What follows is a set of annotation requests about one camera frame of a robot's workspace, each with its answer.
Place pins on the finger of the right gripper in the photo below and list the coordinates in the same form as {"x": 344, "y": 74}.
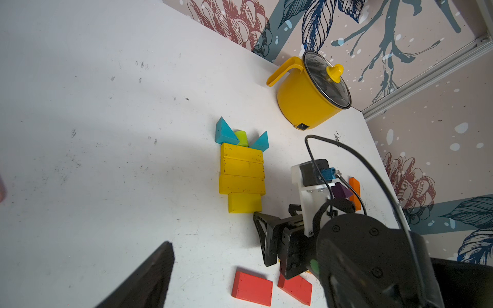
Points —
{"x": 269, "y": 230}

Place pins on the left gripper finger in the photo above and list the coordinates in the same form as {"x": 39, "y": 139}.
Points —
{"x": 148, "y": 285}

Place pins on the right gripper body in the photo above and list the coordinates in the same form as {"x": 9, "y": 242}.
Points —
{"x": 297, "y": 252}

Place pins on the small yellow block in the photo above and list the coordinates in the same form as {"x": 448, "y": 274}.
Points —
{"x": 244, "y": 203}

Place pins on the red square block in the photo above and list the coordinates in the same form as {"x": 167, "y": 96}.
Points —
{"x": 252, "y": 289}

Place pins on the purple triangle block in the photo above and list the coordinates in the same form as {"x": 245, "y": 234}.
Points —
{"x": 340, "y": 191}

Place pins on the teal triangle block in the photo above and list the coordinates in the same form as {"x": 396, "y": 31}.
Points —
{"x": 261, "y": 144}
{"x": 224, "y": 133}

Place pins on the light green cylinder block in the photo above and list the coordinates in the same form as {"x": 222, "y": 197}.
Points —
{"x": 242, "y": 138}

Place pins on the long yellow rectangle block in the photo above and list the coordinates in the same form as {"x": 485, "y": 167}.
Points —
{"x": 241, "y": 153}

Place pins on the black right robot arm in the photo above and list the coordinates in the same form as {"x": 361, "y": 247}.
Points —
{"x": 362, "y": 263}

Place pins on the yellow pot with lid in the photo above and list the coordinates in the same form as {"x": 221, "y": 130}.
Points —
{"x": 311, "y": 90}

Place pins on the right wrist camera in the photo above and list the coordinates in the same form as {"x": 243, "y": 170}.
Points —
{"x": 313, "y": 192}

